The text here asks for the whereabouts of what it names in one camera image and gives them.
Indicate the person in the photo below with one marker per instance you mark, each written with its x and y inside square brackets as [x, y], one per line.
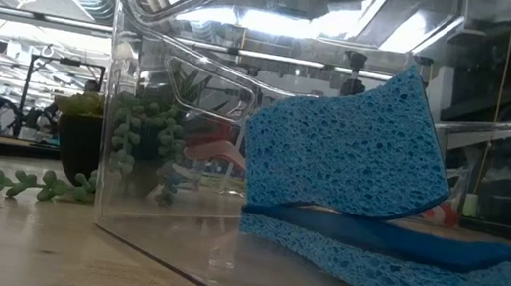
[92, 86]

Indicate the succulent plant in black pot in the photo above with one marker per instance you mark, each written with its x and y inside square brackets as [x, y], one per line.
[77, 148]

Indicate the small pale green container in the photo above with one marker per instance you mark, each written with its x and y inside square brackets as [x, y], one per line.
[470, 206]

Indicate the blue scrub sponge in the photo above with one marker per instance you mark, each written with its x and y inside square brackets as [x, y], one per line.
[367, 274]
[344, 150]

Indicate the black tripod-mounted camera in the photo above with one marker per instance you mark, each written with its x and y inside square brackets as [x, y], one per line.
[352, 86]

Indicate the clear plastic bin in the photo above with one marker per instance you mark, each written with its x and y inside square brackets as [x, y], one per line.
[173, 232]

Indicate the black metal rack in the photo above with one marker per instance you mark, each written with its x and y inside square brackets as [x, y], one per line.
[24, 95]

